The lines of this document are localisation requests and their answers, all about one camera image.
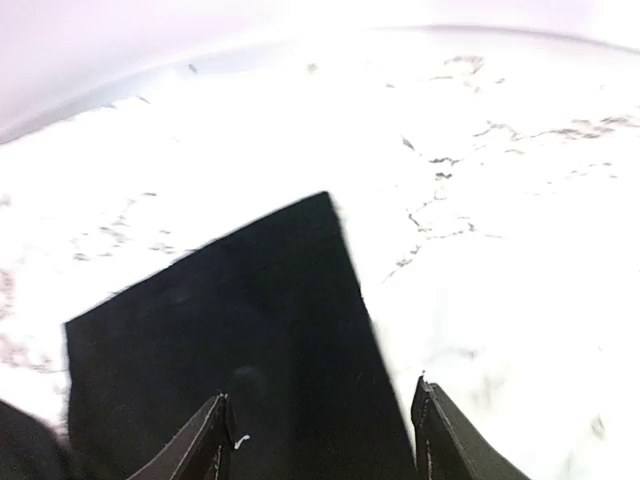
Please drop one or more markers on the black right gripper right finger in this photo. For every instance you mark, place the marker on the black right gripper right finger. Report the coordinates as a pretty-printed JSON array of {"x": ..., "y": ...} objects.
[{"x": 448, "y": 446}]

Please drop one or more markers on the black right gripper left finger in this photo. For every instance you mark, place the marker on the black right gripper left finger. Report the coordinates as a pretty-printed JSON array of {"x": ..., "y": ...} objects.
[{"x": 202, "y": 448}]

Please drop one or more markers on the black t-shirt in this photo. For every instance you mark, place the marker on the black t-shirt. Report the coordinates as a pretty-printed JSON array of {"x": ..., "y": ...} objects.
[{"x": 270, "y": 315}]

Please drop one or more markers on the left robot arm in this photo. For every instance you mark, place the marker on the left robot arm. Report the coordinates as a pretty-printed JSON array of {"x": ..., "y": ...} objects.
[{"x": 29, "y": 450}]

